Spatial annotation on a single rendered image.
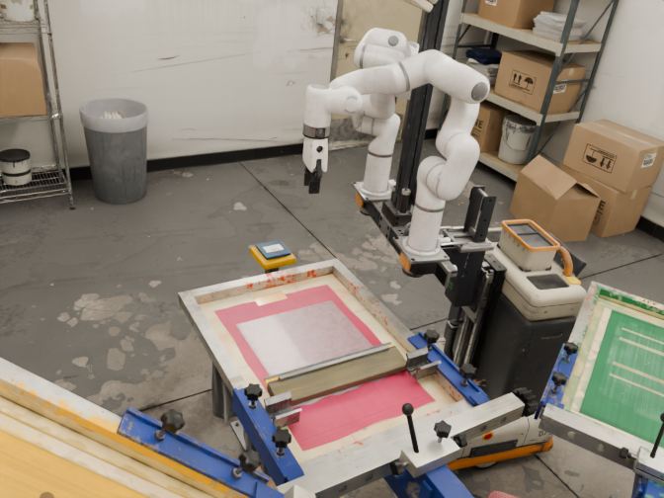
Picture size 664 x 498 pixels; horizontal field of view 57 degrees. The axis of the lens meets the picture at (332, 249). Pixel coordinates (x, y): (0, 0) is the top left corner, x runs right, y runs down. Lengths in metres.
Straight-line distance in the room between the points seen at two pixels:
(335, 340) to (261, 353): 0.23
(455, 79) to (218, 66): 3.58
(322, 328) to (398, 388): 0.32
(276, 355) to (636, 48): 4.32
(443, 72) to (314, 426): 0.98
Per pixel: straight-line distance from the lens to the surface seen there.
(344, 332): 1.90
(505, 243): 2.59
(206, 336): 1.80
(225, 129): 5.30
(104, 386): 3.15
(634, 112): 5.51
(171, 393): 3.06
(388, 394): 1.72
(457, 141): 1.81
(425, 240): 1.98
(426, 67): 1.72
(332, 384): 1.67
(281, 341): 1.84
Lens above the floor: 2.13
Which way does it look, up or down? 30 degrees down
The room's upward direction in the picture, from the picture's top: 7 degrees clockwise
